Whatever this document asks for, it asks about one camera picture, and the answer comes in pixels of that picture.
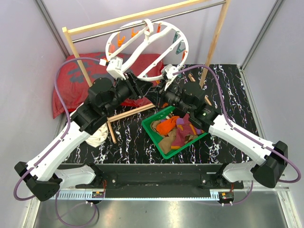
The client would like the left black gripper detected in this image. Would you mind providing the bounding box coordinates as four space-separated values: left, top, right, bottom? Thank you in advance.
104 71 153 115

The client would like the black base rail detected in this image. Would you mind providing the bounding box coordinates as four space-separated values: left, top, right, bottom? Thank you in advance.
62 164 244 200

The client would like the white round sock hanger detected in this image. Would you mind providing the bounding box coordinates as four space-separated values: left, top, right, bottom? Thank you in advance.
105 19 189 82

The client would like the tan sock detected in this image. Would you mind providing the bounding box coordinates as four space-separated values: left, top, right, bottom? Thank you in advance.
150 120 176 154

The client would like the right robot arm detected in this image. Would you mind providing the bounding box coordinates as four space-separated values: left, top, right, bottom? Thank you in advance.
146 82 288 188

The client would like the red patterned pillow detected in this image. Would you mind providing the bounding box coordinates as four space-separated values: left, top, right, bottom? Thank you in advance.
52 52 164 119

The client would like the white crumpled cloth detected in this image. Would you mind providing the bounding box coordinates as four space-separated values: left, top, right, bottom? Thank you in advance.
85 124 109 148

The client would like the wooden clothes rack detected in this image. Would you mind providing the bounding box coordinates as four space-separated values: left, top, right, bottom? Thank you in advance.
61 0 231 144

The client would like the purple cable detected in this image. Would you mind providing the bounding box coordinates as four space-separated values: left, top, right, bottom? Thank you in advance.
13 57 103 202
173 64 302 183

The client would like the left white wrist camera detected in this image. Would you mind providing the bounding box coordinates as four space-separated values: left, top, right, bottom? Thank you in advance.
99 57 126 80

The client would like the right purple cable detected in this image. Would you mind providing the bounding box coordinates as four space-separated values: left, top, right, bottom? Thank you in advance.
173 64 302 183

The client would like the purple striped sock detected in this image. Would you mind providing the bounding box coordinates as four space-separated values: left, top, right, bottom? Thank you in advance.
171 114 204 150

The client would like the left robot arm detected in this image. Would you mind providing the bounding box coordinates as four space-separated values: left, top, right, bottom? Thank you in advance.
14 72 153 201

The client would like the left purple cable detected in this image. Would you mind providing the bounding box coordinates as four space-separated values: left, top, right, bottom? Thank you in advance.
13 57 103 202

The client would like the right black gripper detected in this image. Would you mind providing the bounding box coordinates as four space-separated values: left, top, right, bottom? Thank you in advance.
145 78 193 115

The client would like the green plastic tray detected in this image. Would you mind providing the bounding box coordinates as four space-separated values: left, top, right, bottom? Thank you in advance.
142 106 207 159

